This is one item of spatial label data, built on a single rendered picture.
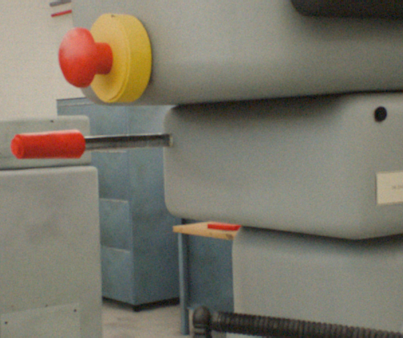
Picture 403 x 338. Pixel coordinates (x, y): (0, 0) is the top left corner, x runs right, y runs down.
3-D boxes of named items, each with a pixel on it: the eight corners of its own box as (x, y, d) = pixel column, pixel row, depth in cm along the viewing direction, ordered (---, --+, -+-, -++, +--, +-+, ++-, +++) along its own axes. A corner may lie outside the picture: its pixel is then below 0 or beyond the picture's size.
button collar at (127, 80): (129, 100, 58) (125, 8, 58) (86, 104, 63) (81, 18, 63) (155, 100, 59) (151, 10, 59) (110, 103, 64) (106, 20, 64)
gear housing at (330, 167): (359, 244, 58) (354, 91, 57) (158, 218, 78) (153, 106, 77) (659, 205, 77) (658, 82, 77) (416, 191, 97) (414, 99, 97)
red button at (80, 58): (81, 86, 57) (77, 23, 57) (53, 89, 61) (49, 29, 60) (125, 86, 59) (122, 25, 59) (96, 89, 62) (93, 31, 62)
